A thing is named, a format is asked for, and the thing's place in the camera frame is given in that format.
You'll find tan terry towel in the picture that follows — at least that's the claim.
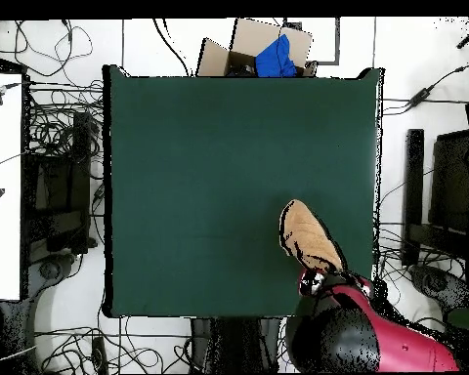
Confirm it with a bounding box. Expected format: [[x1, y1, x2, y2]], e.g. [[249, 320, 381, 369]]
[[277, 198, 347, 274]]

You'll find dark grey stand base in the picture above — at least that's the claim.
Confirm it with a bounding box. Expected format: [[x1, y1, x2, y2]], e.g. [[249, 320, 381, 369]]
[[26, 252, 78, 292], [407, 263, 469, 313]]

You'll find long black bar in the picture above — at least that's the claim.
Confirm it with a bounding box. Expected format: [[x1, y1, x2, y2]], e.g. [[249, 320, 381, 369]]
[[401, 128, 425, 268]]

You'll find black square case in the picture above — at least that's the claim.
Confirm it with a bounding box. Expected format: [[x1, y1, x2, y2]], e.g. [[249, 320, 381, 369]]
[[428, 129, 469, 235]]

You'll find dark green table cloth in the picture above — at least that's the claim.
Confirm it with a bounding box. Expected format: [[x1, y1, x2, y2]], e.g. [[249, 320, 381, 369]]
[[102, 63, 385, 318]]

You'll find black power adapter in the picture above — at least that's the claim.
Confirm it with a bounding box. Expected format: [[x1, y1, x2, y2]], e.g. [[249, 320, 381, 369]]
[[407, 86, 435, 108]]

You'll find black power strip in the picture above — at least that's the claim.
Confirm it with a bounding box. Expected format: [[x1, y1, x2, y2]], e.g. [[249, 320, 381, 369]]
[[90, 336, 109, 375]]

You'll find blue cloth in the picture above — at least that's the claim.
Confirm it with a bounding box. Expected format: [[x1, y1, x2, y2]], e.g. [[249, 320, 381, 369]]
[[254, 33, 298, 78]]

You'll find brown cardboard box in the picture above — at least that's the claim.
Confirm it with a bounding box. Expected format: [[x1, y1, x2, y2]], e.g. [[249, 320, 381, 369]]
[[195, 18, 320, 78]]

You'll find black equipment rack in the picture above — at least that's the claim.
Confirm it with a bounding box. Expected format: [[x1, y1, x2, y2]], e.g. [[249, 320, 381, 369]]
[[22, 110, 99, 255]]

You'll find white table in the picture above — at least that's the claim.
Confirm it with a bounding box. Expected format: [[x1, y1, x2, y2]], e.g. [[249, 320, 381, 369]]
[[0, 72, 23, 301]]

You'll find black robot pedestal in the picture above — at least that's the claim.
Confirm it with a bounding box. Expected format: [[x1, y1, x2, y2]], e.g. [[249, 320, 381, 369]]
[[190, 316, 288, 374]]

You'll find looped black cable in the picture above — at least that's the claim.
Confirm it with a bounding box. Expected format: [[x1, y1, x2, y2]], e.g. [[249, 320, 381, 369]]
[[13, 19, 96, 78]]

